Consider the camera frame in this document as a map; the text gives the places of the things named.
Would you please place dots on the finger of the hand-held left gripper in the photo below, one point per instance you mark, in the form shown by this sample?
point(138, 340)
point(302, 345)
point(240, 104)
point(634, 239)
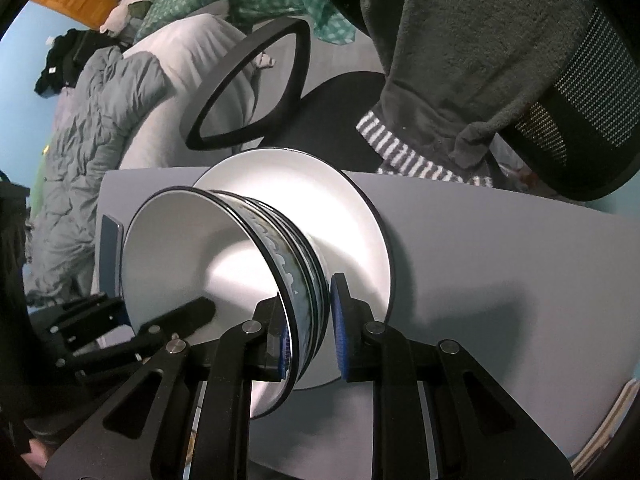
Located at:
point(170, 322)
point(85, 317)

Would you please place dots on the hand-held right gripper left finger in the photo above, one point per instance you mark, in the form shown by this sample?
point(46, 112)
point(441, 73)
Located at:
point(284, 355)

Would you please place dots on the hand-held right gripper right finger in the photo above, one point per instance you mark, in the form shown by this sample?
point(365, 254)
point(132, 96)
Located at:
point(341, 340)

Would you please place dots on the white ribbed bowl black rim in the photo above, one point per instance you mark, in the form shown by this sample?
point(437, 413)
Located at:
point(200, 250)
point(324, 285)
point(314, 310)

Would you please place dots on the white plate black rim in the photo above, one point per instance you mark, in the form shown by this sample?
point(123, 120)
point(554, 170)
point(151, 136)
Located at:
point(360, 240)

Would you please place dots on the grey quilted duvet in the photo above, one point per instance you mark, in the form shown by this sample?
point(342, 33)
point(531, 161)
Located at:
point(85, 160)

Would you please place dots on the black clothes pile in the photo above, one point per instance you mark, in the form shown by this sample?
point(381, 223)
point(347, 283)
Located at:
point(65, 60)

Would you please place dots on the light grey bed sheet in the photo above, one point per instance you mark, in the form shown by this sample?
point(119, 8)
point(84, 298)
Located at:
point(190, 55)

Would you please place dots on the white clothes pile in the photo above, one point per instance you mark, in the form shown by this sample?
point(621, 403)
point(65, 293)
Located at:
point(125, 15)

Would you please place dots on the grey striped fleece blanket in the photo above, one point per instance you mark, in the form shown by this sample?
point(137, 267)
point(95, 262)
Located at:
point(450, 35)

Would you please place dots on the black mesh office chair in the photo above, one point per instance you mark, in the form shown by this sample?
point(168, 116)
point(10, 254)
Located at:
point(600, 60)

